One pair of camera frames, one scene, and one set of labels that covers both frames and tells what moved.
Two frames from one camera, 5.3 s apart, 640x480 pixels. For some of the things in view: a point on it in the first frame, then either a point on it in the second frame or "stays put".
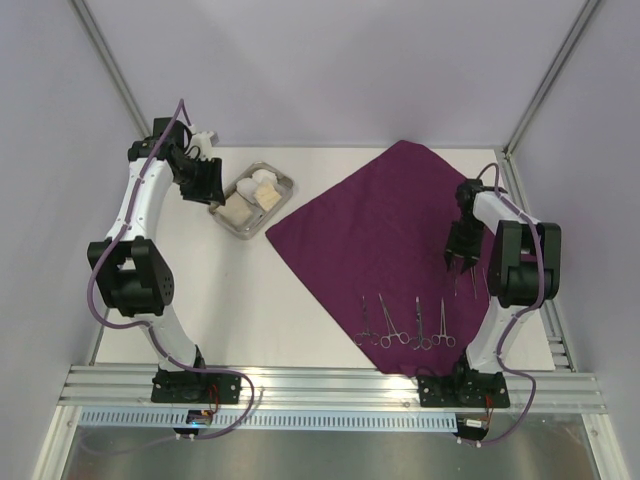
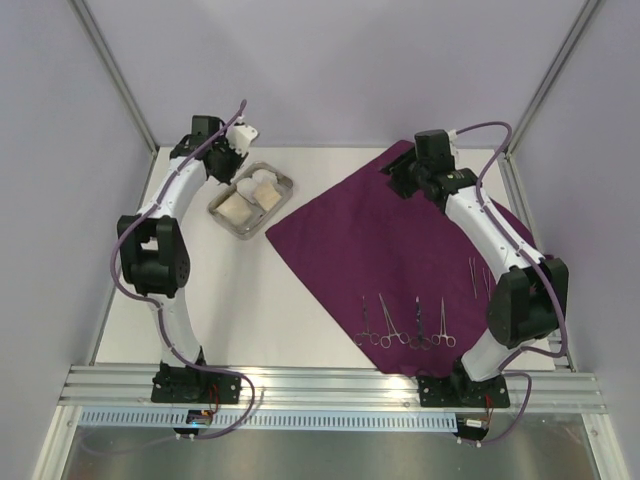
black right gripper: [463, 243] -> [400, 174]
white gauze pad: [247, 188] stays put
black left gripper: [211, 190] -> [227, 177]
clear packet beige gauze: [266, 196] stays put
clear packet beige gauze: [236, 213] stays put
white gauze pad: [263, 175] stays put
